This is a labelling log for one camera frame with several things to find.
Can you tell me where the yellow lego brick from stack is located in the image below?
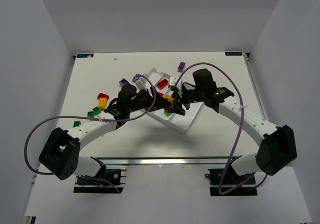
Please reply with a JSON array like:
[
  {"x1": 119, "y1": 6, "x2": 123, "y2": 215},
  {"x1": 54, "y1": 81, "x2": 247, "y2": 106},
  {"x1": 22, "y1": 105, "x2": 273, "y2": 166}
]
[{"x1": 164, "y1": 95, "x2": 174, "y2": 103}]

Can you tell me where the purple round lego brick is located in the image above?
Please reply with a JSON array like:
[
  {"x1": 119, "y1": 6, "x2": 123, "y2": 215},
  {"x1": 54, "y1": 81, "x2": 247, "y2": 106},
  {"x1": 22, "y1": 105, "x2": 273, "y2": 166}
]
[{"x1": 119, "y1": 78, "x2": 129, "y2": 86}]

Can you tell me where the small purple lego brick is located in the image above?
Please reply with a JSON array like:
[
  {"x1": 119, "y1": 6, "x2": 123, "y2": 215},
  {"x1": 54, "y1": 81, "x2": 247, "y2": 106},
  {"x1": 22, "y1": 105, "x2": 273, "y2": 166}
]
[{"x1": 132, "y1": 73, "x2": 141, "y2": 83}]

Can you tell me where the yellow curved lego brick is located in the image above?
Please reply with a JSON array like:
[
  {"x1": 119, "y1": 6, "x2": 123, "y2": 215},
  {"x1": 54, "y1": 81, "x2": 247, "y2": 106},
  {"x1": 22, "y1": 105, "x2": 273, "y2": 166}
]
[{"x1": 98, "y1": 98, "x2": 108, "y2": 110}]

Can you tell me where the red curved lego brick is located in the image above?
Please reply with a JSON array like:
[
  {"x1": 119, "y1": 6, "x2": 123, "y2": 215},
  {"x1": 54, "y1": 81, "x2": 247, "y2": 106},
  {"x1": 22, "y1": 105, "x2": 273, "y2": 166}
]
[{"x1": 97, "y1": 93, "x2": 110, "y2": 100}]

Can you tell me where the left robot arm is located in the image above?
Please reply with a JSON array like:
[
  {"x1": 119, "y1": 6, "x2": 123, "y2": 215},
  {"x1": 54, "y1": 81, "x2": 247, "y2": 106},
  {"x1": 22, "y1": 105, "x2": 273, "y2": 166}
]
[{"x1": 39, "y1": 85, "x2": 172, "y2": 180}]

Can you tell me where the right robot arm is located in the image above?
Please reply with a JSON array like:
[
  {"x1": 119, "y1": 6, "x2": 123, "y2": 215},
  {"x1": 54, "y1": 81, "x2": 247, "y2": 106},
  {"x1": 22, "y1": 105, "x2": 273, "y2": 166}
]
[{"x1": 169, "y1": 69, "x2": 297, "y2": 176}]

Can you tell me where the white divided sorting tray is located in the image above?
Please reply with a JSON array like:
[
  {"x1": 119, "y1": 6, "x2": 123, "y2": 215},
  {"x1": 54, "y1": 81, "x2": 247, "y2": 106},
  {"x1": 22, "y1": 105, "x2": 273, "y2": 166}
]
[{"x1": 136, "y1": 68, "x2": 203, "y2": 134}]

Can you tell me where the blue table label right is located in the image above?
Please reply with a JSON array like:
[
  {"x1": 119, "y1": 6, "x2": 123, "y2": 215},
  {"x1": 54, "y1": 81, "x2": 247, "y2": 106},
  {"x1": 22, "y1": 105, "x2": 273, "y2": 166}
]
[{"x1": 225, "y1": 51, "x2": 243, "y2": 56}]

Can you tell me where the blue table label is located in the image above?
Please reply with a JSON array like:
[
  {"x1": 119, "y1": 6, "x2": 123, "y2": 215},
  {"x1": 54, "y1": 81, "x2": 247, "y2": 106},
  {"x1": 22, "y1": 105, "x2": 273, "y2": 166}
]
[
  {"x1": 76, "y1": 53, "x2": 94, "y2": 58},
  {"x1": 225, "y1": 51, "x2": 243, "y2": 56}
]

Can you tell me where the blue table label left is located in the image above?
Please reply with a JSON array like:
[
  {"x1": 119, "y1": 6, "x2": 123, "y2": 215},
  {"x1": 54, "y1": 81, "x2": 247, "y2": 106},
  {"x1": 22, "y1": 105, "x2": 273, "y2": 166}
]
[{"x1": 76, "y1": 53, "x2": 94, "y2": 58}]

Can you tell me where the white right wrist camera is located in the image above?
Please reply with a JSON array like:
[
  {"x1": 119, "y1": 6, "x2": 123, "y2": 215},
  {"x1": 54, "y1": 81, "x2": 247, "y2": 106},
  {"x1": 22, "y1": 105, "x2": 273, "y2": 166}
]
[{"x1": 168, "y1": 76, "x2": 178, "y2": 91}]

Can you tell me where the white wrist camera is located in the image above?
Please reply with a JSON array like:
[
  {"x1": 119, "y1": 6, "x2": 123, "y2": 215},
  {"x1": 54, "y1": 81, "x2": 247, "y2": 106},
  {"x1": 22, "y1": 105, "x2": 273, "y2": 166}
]
[
  {"x1": 168, "y1": 76, "x2": 178, "y2": 91},
  {"x1": 135, "y1": 75, "x2": 150, "y2": 90}
]

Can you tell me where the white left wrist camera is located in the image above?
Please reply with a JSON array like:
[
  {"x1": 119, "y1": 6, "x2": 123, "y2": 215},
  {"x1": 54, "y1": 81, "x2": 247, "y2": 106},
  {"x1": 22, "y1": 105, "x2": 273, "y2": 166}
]
[{"x1": 135, "y1": 75, "x2": 150, "y2": 90}]

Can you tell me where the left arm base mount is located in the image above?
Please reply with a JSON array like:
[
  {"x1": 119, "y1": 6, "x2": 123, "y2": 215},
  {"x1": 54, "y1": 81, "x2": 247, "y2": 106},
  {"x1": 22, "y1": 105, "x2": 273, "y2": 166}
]
[{"x1": 73, "y1": 157, "x2": 127, "y2": 194}]

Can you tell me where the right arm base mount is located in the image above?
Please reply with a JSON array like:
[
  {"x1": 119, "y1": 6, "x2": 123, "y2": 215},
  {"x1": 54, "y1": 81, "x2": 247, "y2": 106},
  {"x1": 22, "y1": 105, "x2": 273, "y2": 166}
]
[{"x1": 204, "y1": 169, "x2": 258, "y2": 197}]

